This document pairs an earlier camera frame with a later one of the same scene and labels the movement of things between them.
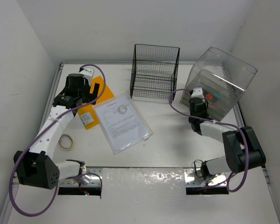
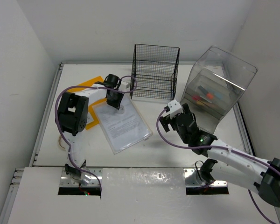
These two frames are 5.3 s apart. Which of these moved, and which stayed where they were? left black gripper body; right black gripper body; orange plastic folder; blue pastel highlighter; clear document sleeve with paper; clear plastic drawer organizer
Moved: left black gripper body; right black gripper body
Stayed: blue pastel highlighter; clear document sleeve with paper; orange plastic folder; clear plastic drawer organizer
